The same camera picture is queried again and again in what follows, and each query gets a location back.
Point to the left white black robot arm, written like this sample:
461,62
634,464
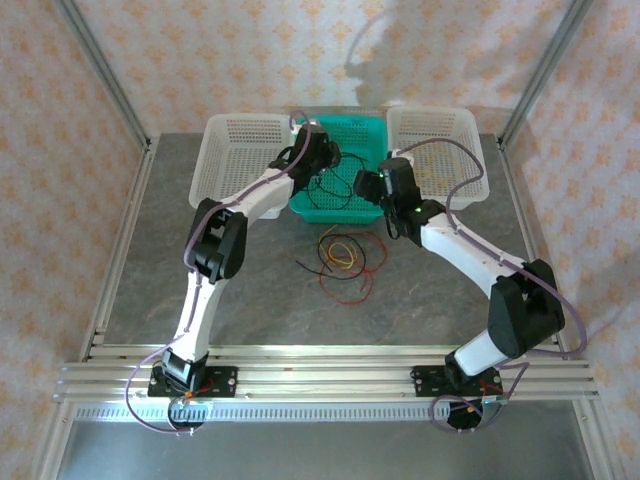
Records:
215,240

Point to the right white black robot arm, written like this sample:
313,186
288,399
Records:
525,310

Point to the teal plastic mesh basket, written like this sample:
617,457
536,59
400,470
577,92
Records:
360,135

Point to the white plastic mesh basket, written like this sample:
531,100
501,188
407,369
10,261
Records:
235,160
435,125

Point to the small green circuit board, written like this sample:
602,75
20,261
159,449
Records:
495,400

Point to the grey metal lower panel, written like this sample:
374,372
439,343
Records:
320,450

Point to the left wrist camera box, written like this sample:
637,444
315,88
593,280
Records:
311,123

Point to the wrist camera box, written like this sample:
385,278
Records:
311,123
404,156

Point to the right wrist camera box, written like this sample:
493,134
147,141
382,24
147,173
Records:
404,156

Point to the aluminium table side rail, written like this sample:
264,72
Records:
520,200
117,260

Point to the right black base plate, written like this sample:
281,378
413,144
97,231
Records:
425,380

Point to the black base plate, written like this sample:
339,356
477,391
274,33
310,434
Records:
225,375
425,380

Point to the aluminium mounting rail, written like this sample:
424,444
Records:
325,370

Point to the aluminium frame post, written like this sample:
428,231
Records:
100,67
547,67

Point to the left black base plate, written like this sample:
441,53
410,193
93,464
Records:
225,375

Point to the aluminium frame leg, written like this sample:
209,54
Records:
595,445
55,445

